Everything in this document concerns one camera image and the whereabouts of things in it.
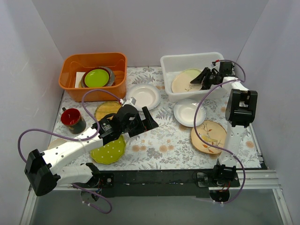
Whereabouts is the cream plate with twig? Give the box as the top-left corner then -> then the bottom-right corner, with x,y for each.
171,68 -> 202,93

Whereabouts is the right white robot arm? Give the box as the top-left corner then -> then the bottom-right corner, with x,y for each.
191,60 -> 258,191

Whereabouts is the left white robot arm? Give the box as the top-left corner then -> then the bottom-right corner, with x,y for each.
24,105 -> 159,196

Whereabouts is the white plastic bin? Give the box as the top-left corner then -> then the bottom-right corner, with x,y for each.
160,52 -> 224,102

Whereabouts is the stack of dark plates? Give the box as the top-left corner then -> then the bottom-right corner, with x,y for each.
82,67 -> 115,88

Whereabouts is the white card in bin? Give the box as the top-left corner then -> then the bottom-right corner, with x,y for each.
75,72 -> 85,88

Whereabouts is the orange plastic bin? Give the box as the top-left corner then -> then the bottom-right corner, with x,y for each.
58,52 -> 128,103

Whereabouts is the round bamboo mat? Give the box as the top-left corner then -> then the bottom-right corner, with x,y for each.
94,101 -> 121,121

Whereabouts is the white deep plate left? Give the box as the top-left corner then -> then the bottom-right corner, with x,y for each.
126,83 -> 161,112

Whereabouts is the white deep plate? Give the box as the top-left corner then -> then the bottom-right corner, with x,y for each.
173,99 -> 206,127
126,83 -> 161,112

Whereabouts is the green dotted scalloped plate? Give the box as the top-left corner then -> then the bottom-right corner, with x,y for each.
90,135 -> 126,165

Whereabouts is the white deep plate right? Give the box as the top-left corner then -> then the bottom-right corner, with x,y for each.
173,99 -> 206,127

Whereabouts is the floral table cloth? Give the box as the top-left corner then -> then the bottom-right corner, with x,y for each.
44,66 -> 263,171

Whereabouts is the lime green round plate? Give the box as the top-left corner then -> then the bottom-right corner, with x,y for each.
83,69 -> 110,88

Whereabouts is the cream plate with bird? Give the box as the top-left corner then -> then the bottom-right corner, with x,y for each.
191,120 -> 226,155

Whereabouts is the black mug red inside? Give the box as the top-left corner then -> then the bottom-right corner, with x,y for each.
60,107 -> 86,134

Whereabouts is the small cream dish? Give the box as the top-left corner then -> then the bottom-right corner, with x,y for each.
47,138 -> 67,150

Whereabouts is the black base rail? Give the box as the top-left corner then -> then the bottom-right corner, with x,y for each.
77,169 -> 240,198

